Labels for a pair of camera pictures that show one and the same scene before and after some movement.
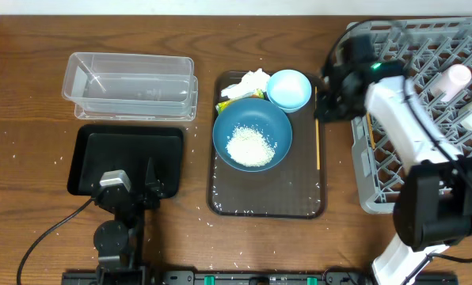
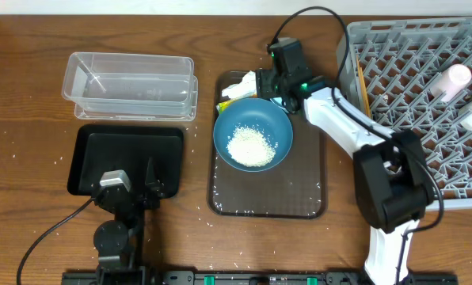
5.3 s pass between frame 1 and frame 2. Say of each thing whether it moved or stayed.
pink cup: stayed
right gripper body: moved
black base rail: stayed
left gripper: stayed
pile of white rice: stayed
